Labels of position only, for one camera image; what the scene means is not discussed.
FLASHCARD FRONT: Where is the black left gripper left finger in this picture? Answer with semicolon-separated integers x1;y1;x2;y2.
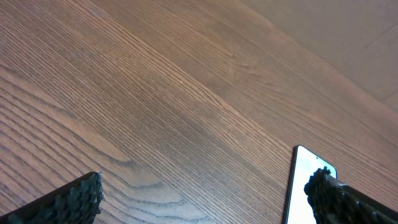
1;172;104;224

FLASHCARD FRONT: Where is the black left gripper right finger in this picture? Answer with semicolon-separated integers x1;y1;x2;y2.
304;167;397;224

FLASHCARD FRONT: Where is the Samsung Galaxy smartphone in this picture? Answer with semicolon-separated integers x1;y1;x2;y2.
282;145;337;224

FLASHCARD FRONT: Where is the brown cardboard backdrop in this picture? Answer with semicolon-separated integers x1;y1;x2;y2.
245;0;397;110

